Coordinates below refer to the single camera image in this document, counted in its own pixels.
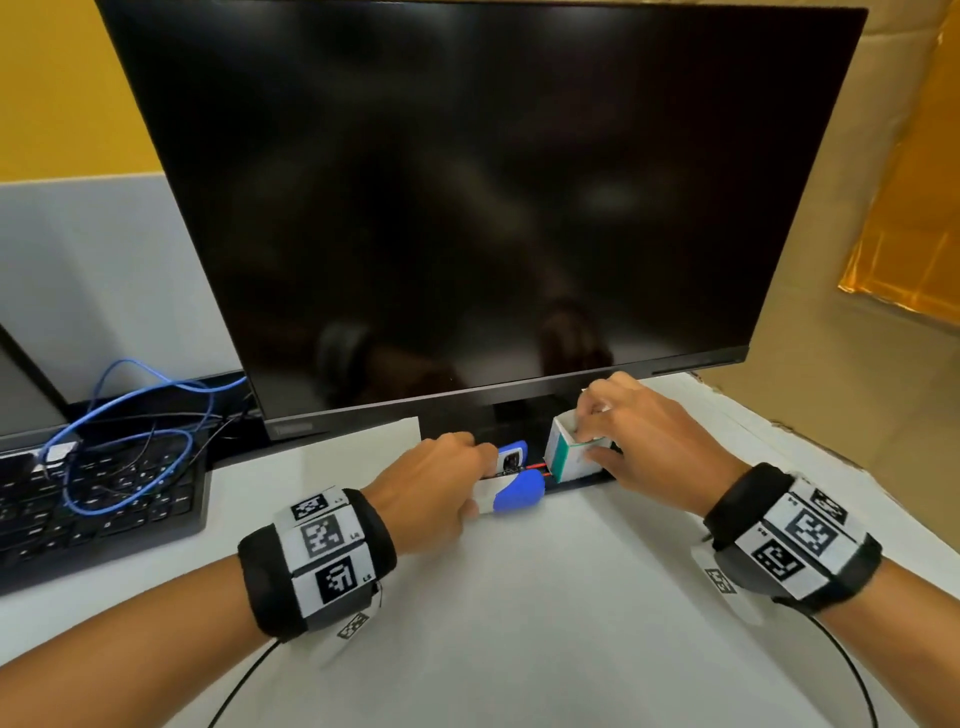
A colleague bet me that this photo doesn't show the blue cable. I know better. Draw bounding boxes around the blue cable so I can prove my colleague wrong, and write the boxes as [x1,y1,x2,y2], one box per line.
[37,359,249,519]

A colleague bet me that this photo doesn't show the person's left forearm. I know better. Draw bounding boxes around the person's left forearm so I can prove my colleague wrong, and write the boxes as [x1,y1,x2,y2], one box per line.
[0,553,280,728]

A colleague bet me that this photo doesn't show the person's right forearm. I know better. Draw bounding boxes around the person's right forearm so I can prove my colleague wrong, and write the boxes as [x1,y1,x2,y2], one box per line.
[816,558,960,728]

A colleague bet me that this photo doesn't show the black keyboard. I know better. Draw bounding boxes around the black keyboard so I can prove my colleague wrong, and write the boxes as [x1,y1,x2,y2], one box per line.
[0,426,212,598]

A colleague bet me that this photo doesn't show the golden foil sheet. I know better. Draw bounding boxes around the golden foil sheet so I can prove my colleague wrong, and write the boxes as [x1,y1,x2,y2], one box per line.
[837,0,960,328]

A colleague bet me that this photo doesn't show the white and green small box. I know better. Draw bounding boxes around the white and green small box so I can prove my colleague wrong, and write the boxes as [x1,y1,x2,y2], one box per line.
[543,410,614,482]

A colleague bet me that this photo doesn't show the person's left hand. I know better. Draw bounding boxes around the person's left hand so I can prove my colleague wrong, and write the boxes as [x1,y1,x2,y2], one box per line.
[361,432,501,557]

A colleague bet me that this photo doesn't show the black computer monitor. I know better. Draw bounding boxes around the black computer monitor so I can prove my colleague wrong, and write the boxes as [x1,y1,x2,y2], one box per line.
[96,0,870,442]

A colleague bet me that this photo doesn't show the brown cardboard sheet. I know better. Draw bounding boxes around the brown cardboard sheet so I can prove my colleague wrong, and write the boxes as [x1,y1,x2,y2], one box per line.
[697,0,960,535]

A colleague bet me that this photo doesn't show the small blue and white device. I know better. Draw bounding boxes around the small blue and white device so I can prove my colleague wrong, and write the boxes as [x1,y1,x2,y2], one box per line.
[493,440,529,479]

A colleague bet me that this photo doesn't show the person's right hand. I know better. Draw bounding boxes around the person's right hand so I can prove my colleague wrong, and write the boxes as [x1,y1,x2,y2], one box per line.
[573,372,752,518]

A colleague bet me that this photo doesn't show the black wristband with marker tags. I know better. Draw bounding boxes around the black wristband with marker tags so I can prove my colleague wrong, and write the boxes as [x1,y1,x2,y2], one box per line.
[237,486,399,645]
[690,462,885,627]

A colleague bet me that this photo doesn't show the black monitor stand base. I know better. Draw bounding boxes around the black monitor stand base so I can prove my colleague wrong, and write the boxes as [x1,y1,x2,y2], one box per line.
[420,393,624,495]

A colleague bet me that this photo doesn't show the blue and white plug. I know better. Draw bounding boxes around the blue and white plug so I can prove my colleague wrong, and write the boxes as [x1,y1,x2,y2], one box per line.
[471,472,547,517]

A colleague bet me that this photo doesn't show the thin black wristband cable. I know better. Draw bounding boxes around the thin black wristband cable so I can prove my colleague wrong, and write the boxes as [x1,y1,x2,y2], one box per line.
[811,613,880,728]
[205,639,285,728]

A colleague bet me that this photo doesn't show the thin black wires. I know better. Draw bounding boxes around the thin black wires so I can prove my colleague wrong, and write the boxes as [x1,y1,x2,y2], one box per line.
[67,405,260,500]

